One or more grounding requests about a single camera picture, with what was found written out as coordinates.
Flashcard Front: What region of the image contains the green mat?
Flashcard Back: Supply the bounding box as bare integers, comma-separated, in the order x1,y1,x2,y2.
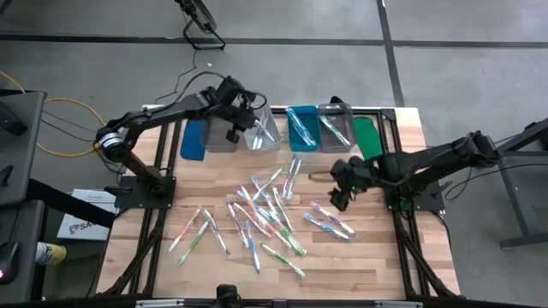
354,115,384,160

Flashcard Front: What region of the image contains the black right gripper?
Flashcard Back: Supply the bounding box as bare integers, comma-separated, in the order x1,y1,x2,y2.
329,155,381,213

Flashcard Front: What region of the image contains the purple toothbrush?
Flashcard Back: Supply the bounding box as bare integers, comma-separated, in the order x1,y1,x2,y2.
252,121,269,151
225,200,250,249
255,121,277,145
281,153,298,198
254,119,271,150
202,208,231,258
309,200,359,240

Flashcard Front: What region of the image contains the black keyboard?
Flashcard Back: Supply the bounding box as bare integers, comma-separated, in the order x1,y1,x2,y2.
0,101,29,138

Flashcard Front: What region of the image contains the blue plastic lid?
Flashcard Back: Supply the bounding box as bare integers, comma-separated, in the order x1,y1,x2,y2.
180,119,210,162

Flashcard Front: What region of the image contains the blue toothbrush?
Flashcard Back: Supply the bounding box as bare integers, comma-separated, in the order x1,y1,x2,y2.
293,113,319,146
285,108,312,146
250,175,276,214
244,219,262,275
302,212,353,241
254,204,284,230

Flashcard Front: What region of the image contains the blue plastic bin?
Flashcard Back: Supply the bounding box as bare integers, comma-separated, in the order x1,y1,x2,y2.
285,105,321,152

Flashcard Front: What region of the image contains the black desk frame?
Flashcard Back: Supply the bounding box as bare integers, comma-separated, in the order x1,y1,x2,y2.
472,117,548,250

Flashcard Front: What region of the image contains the yellow and white can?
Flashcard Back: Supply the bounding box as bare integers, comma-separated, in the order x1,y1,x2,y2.
33,241,69,268

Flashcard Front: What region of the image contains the white cardboard box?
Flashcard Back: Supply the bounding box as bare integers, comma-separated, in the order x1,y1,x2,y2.
56,187,120,242

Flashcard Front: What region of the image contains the black fan cable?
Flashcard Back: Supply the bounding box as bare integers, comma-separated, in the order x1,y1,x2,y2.
152,47,200,106

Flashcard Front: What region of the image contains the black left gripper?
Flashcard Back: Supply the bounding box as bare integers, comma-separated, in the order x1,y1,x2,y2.
208,75,269,133

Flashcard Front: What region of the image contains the black computer mouse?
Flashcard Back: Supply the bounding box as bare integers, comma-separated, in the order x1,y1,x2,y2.
0,240,21,287

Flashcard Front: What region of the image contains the yellow cable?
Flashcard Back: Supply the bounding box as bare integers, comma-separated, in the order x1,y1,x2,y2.
0,70,113,158

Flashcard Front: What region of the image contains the dark grey translucent bin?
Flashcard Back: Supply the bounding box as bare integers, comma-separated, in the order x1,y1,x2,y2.
200,115,241,154

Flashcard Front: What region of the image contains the silver aluminium bracket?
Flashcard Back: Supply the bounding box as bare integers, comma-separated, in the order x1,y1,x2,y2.
135,299,186,308
375,300,424,308

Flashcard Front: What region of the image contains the clear translucent plastic bin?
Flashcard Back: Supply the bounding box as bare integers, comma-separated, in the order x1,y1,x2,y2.
317,102,357,154

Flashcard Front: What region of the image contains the black diagonal beam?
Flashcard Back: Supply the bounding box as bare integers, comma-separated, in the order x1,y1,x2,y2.
26,177,117,230

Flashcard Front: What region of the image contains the black floor fan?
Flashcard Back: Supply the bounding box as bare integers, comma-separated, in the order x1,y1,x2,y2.
173,0,227,51

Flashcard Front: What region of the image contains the grey side desk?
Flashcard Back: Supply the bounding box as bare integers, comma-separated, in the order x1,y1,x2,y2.
0,199,46,305
0,89,48,210

